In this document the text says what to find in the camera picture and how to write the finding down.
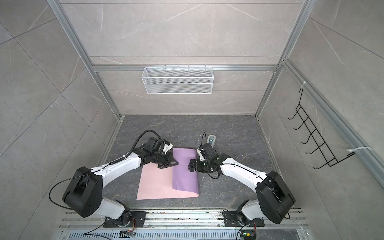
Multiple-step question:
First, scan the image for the white tape dispenser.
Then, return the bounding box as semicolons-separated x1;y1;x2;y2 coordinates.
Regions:
207;135;216;148

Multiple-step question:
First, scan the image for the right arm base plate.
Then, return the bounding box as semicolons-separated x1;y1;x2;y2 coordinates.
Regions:
222;210;265;227

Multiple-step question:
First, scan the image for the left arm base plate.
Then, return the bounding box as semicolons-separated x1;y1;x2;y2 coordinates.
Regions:
103;211;147;228

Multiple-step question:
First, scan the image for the pink wrapping paper sheet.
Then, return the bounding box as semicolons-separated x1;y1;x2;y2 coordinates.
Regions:
137;148;200;200

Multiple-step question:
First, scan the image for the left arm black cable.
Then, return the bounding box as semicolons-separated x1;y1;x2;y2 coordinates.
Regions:
124;129;163;158

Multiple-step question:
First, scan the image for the black wire hook rack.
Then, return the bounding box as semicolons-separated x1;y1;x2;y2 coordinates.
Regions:
287;89;355;170

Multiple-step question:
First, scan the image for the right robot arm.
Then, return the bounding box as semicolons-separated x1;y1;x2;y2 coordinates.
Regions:
188;143;296;226

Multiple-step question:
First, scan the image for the aluminium rail base frame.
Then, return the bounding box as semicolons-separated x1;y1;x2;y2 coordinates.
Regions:
53;209;313;240

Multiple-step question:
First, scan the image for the white wire mesh basket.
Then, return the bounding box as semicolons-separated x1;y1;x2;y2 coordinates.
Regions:
142;67;214;95

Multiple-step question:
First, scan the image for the green connector board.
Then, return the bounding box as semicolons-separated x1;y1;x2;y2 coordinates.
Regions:
239;230;257;240

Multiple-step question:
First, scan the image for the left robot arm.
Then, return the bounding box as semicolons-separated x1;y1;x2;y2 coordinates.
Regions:
63;138;178;220

